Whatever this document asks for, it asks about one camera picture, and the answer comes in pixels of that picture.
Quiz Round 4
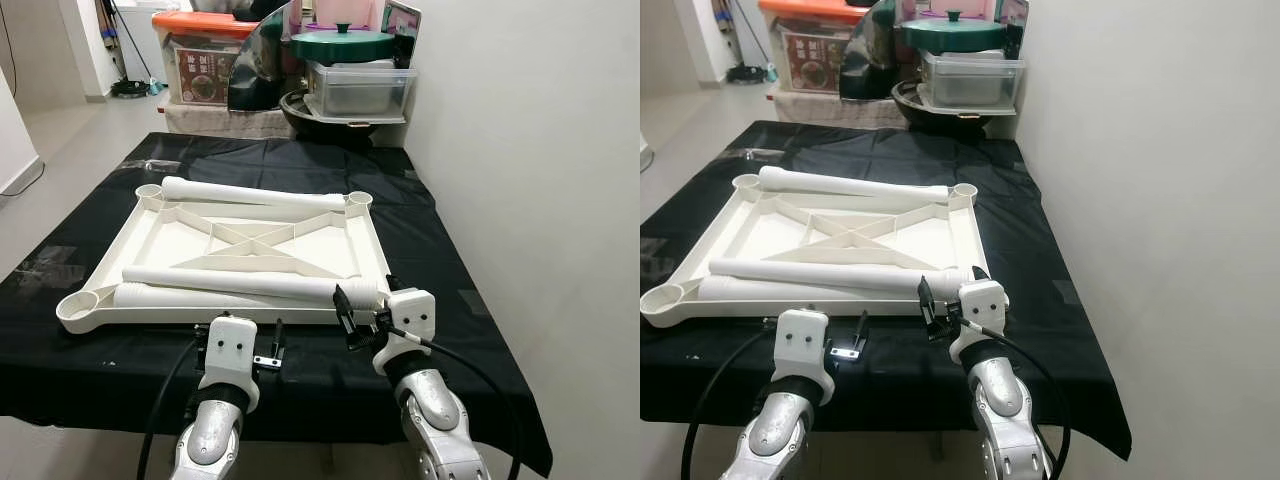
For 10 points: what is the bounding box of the white plastic table leg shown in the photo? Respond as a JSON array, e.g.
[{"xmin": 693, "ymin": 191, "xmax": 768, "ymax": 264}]
[
  {"xmin": 160, "ymin": 176, "xmax": 348, "ymax": 212},
  {"xmin": 706, "ymin": 258, "xmax": 976, "ymax": 299},
  {"xmin": 757, "ymin": 165, "xmax": 951, "ymax": 201},
  {"xmin": 697, "ymin": 276, "xmax": 931, "ymax": 304},
  {"xmin": 112, "ymin": 283, "xmax": 346, "ymax": 311},
  {"xmin": 121, "ymin": 264, "xmax": 389, "ymax": 307}
]

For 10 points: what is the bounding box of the black wok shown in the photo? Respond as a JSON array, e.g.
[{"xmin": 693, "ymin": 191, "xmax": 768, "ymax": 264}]
[
  {"xmin": 890, "ymin": 78, "xmax": 1016, "ymax": 131},
  {"xmin": 280, "ymin": 88, "xmax": 406, "ymax": 141}
]

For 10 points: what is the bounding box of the clear plastic container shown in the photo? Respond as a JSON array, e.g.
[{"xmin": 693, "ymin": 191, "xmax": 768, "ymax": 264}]
[
  {"xmin": 918, "ymin": 50, "xmax": 1026, "ymax": 111},
  {"xmin": 305, "ymin": 60, "xmax": 419, "ymax": 123}
]

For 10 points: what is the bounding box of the dark framed panel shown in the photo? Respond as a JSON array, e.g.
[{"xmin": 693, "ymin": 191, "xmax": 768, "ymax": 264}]
[
  {"xmin": 385, "ymin": 0, "xmax": 423, "ymax": 67},
  {"xmin": 995, "ymin": 0, "xmax": 1031, "ymax": 59}
]

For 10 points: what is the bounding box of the white appliance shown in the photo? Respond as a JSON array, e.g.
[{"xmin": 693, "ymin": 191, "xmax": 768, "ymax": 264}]
[
  {"xmin": 738, "ymin": 0, "xmax": 773, "ymax": 69},
  {"xmin": 110, "ymin": 0, "xmax": 166, "ymax": 83}
]

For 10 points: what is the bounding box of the dark curved glossy panel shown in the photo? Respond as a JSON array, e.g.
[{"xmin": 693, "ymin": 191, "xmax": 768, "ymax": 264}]
[
  {"xmin": 838, "ymin": 0, "xmax": 906, "ymax": 101},
  {"xmin": 228, "ymin": 0, "xmax": 301, "ymax": 111}
]

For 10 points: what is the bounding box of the black tablecloth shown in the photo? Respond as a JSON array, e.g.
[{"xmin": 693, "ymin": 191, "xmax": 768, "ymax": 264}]
[
  {"xmin": 640, "ymin": 120, "xmax": 1133, "ymax": 461},
  {"xmin": 0, "ymin": 132, "xmax": 554, "ymax": 478}
]

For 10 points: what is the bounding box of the black floor mop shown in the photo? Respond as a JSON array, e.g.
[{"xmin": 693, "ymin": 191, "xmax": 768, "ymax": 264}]
[
  {"xmin": 100, "ymin": 0, "xmax": 156, "ymax": 99},
  {"xmin": 725, "ymin": 0, "xmax": 773, "ymax": 86}
]

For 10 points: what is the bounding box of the pink box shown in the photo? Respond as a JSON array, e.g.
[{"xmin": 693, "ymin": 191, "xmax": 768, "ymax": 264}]
[
  {"xmin": 300, "ymin": 0, "xmax": 391, "ymax": 36},
  {"xmin": 905, "ymin": 0, "xmax": 1001, "ymax": 26}
]

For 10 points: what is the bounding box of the white plastic table top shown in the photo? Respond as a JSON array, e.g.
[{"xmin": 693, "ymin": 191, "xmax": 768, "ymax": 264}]
[
  {"xmin": 55, "ymin": 183, "xmax": 393, "ymax": 334},
  {"xmin": 640, "ymin": 173, "xmax": 991, "ymax": 329}
]

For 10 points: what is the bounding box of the beige bench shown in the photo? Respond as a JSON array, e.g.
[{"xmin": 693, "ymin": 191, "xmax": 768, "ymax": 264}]
[
  {"xmin": 165, "ymin": 100, "xmax": 301, "ymax": 139},
  {"xmin": 768, "ymin": 90, "xmax": 911, "ymax": 129}
]

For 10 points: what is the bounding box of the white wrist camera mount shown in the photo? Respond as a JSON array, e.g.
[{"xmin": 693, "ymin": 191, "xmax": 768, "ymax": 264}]
[
  {"xmin": 950, "ymin": 280, "xmax": 1009, "ymax": 361},
  {"xmin": 776, "ymin": 308, "xmax": 837, "ymax": 406},
  {"xmin": 375, "ymin": 288, "xmax": 437, "ymax": 376},
  {"xmin": 197, "ymin": 313, "xmax": 261, "ymax": 413}
]

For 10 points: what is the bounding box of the orange-lidded storage box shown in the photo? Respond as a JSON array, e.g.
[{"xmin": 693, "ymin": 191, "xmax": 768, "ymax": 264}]
[
  {"xmin": 758, "ymin": 0, "xmax": 861, "ymax": 96},
  {"xmin": 152, "ymin": 10, "xmax": 259, "ymax": 106}
]

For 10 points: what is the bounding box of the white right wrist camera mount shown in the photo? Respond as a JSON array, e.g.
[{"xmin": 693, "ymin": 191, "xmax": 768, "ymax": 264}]
[
  {"xmin": 950, "ymin": 280, "xmax": 1009, "ymax": 361},
  {"xmin": 375, "ymin": 288, "xmax": 437, "ymax": 376}
]

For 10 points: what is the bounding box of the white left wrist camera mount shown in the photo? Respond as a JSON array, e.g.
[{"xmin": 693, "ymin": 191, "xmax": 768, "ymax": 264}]
[
  {"xmin": 776, "ymin": 308, "xmax": 837, "ymax": 406},
  {"xmin": 197, "ymin": 313, "xmax": 261, "ymax": 413}
]

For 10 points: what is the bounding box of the green round pot lid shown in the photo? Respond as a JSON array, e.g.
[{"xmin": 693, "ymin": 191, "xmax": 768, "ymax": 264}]
[
  {"xmin": 290, "ymin": 22, "xmax": 397, "ymax": 63},
  {"xmin": 897, "ymin": 10, "xmax": 1008, "ymax": 53}
]

